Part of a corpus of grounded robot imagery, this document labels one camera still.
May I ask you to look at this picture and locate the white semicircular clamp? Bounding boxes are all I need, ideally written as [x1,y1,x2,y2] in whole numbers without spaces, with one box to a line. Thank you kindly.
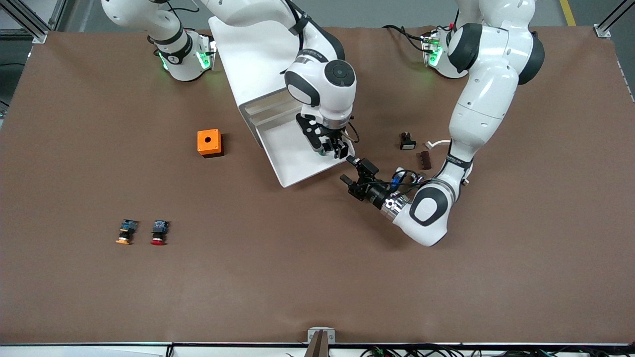
[425,140,470,186]

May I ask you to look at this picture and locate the brown tapered bar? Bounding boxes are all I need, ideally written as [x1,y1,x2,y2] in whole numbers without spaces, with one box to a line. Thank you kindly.
[305,331,330,357]

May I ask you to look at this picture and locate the white plastic drawer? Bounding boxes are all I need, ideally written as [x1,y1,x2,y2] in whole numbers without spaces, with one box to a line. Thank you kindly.
[247,103,298,127]
[251,112,357,188]
[252,114,301,137]
[241,91,294,116]

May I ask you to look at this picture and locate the white table frame rail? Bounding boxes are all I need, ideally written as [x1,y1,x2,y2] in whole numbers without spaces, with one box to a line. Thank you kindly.
[0,342,635,357]

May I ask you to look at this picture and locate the aluminium frame post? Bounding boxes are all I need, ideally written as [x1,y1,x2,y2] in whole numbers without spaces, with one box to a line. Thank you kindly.
[594,0,635,39]
[0,0,67,44]

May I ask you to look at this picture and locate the brown table mat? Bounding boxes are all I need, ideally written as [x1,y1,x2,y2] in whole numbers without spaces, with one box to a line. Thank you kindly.
[0,26,635,345]

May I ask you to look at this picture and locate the yellow floor tape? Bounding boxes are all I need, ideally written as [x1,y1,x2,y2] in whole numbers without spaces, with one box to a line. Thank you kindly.
[559,0,577,26]

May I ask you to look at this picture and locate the grey metal table bracket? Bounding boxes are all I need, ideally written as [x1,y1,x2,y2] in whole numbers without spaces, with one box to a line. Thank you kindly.
[307,327,336,344]

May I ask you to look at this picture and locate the yellow mushroom push button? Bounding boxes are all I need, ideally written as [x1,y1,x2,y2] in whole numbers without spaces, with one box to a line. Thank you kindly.
[115,219,139,245]

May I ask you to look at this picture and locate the white drawer cabinet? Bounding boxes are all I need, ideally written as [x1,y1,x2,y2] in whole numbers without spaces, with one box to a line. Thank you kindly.
[208,15,303,149]

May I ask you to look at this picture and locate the orange button enclosure box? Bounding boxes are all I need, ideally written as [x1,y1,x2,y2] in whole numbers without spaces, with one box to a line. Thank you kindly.
[197,129,224,158]

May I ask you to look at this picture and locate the red mushroom push button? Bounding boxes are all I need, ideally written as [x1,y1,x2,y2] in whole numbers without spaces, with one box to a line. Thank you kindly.
[150,220,170,246]

